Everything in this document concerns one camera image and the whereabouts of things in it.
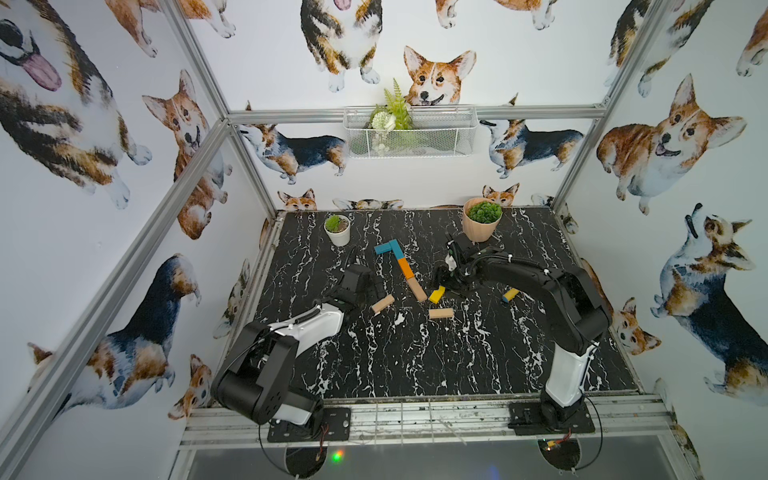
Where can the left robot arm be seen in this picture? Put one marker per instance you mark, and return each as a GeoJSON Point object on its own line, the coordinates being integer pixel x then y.
{"type": "Point", "coordinates": [255, 379]}

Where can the white small plant pot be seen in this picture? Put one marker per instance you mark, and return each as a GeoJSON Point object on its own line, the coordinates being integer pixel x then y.
{"type": "Point", "coordinates": [343, 238]}

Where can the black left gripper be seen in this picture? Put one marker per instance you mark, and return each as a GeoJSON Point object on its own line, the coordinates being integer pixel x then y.
{"type": "Point", "coordinates": [358, 276]}

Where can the orange block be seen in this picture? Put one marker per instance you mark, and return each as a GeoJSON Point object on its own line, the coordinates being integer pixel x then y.
{"type": "Point", "coordinates": [405, 268]}

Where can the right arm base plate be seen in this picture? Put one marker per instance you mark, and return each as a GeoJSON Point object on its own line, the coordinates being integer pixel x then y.
{"type": "Point", "coordinates": [543, 418]}

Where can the aluminium frame post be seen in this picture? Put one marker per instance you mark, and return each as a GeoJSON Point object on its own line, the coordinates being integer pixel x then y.
{"type": "Point", "coordinates": [648, 31]}
{"type": "Point", "coordinates": [190, 46]}

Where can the left aluminium frame post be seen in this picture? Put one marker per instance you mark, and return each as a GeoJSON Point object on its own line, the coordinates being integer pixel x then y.
{"type": "Point", "coordinates": [190, 46]}

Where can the green succulent plant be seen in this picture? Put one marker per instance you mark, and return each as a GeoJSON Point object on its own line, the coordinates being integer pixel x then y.
{"type": "Point", "coordinates": [485, 213]}

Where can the fern and white flower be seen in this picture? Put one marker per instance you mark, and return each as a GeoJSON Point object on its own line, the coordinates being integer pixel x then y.
{"type": "Point", "coordinates": [390, 114]}

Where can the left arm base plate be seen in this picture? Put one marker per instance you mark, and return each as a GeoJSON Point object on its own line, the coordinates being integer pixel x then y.
{"type": "Point", "coordinates": [329, 424]}

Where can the natural wood block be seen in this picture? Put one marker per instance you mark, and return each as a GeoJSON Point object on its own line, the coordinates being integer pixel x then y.
{"type": "Point", "coordinates": [382, 304]}
{"type": "Point", "coordinates": [416, 289]}
{"type": "Point", "coordinates": [441, 313]}

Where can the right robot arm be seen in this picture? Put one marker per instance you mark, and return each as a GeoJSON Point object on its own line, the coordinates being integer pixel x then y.
{"type": "Point", "coordinates": [577, 316]}

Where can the teal block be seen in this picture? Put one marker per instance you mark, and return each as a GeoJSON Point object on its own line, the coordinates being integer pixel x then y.
{"type": "Point", "coordinates": [383, 248]}
{"type": "Point", "coordinates": [396, 249]}

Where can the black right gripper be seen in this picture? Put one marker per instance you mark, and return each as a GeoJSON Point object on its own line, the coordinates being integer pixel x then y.
{"type": "Point", "coordinates": [444, 269]}

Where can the white wire wall basket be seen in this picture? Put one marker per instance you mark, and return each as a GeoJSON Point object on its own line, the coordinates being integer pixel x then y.
{"type": "Point", "coordinates": [429, 132]}

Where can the small green plant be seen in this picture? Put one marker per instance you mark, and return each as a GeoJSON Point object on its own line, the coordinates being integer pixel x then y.
{"type": "Point", "coordinates": [335, 224]}

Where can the pink ribbed plant pot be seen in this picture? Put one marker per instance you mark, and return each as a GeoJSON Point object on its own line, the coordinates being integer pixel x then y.
{"type": "Point", "coordinates": [474, 231]}

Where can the yellow toy shovel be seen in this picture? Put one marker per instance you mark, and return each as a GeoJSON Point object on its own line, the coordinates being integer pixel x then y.
{"type": "Point", "coordinates": [510, 295]}

